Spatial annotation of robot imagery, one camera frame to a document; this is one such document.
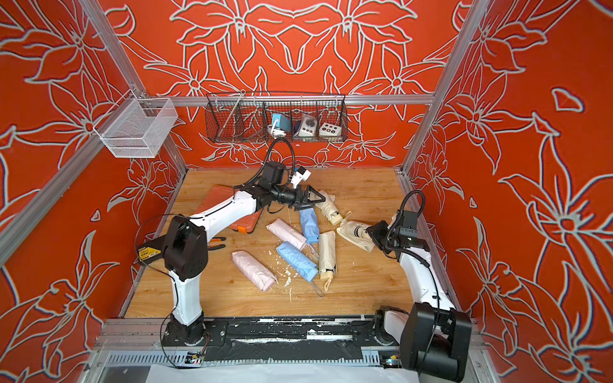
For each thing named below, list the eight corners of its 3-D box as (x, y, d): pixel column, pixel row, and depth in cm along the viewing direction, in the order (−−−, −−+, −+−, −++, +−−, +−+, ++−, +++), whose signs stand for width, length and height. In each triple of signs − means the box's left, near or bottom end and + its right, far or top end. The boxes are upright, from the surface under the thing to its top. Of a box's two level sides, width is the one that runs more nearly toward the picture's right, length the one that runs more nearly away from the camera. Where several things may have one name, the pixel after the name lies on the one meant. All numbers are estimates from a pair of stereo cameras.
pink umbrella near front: (230, 262, 90) (227, 257, 86) (241, 251, 93) (239, 246, 89) (266, 294, 82) (264, 290, 79) (277, 281, 85) (275, 276, 82)
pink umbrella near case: (268, 229, 99) (267, 225, 96) (277, 220, 102) (277, 216, 99) (298, 253, 92) (298, 249, 89) (307, 242, 95) (307, 238, 92)
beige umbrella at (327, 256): (319, 290, 83) (320, 286, 80) (317, 235, 97) (317, 231, 94) (339, 290, 83) (340, 286, 80) (334, 235, 97) (334, 230, 94)
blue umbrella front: (277, 253, 92) (276, 248, 88) (287, 243, 95) (286, 237, 91) (312, 284, 84) (312, 279, 81) (322, 272, 87) (323, 267, 83)
